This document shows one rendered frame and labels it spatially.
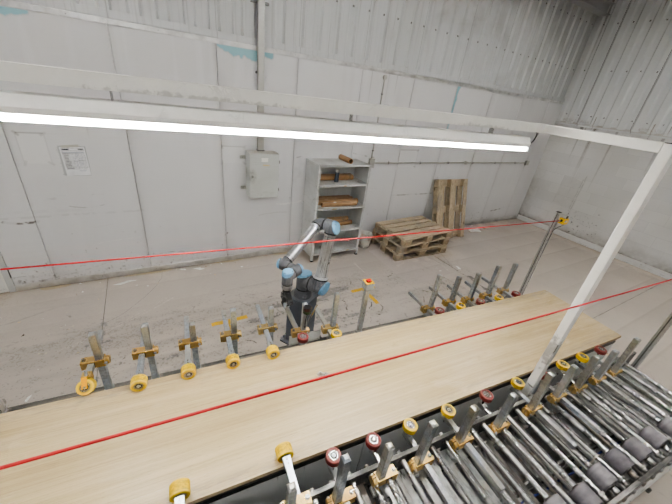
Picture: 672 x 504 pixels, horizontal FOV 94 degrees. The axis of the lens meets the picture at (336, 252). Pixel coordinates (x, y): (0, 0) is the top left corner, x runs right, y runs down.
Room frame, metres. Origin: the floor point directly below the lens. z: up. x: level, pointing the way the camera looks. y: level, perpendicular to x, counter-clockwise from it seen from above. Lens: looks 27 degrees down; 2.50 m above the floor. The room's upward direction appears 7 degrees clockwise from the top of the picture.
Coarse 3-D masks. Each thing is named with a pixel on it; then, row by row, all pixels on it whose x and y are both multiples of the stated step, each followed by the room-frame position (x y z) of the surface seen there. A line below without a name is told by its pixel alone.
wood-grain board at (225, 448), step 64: (448, 320) 2.11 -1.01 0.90; (512, 320) 2.23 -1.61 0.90; (576, 320) 2.36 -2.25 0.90; (192, 384) 1.20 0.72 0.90; (256, 384) 1.25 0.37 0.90; (320, 384) 1.31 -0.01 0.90; (384, 384) 1.37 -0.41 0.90; (448, 384) 1.44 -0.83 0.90; (0, 448) 0.75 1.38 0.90; (128, 448) 0.82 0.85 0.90; (192, 448) 0.86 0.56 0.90; (256, 448) 0.89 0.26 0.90; (320, 448) 0.93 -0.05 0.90
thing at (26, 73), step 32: (0, 64) 0.97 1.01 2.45; (32, 64) 1.03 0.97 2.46; (192, 96) 1.20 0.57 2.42; (224, 96) 1.25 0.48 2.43; (256, 96) 1.30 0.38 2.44; (288, 96) 1.36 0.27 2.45; (512, 128) 1.97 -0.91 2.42; (544, 128) 2.09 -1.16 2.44; (640, 192) 1.56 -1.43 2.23; (608, 256) 1.54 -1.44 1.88; (544, 352) 1.57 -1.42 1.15
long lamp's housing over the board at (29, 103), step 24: (0, 96) 0.95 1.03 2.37; (24, 96) 0.98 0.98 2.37; (48, 96) 1.01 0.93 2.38; (72, 96) 1.08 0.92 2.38; (120, 120) 1.07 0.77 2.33; (144, 120) 1.10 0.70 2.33; (168, 120) 1.14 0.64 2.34; (192, 120) 1.17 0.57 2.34; (216, 120) 1.21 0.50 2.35; (240, 120) 1.25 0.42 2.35; (264, 120) 1.30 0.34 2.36; (288, 120) 1.35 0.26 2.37; (312, 120) 1.40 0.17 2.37; (336, 120) 1.47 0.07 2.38; (504, 144) 1.92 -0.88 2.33; (528, 144) 2.02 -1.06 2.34
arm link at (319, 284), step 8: (328, 224) 2.62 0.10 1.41; (336, 224) 2.61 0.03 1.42; (328, 232) 2.60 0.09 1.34; (336, 232) 2.60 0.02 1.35; (328, 248) 2.57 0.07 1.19; (320, 256) 2.57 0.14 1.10; (328, 256) 2.56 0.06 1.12; (320, 264) 2.54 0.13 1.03; (328, 264) 2.56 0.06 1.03; (320, 272) 2.52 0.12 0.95; (312, 280) 2.53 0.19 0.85; (320, 280) 2.49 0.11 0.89; (312, 288) 2.49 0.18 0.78; (320, 288) 2.46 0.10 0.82; (328, 288) 2.55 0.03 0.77
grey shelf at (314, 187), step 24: (312, 168) 4.53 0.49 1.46; (336, 168) 5.01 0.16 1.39; (360, 168) 5.06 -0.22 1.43; (312, 192) 4.47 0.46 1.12; (336, 192) 5.04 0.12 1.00; (360, 192) 4.98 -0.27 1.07; (312, 216) 4.42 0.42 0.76; (336, 216) 5.07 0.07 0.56; (360, 216) 4.89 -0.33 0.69; (312, 240) 4.36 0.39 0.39
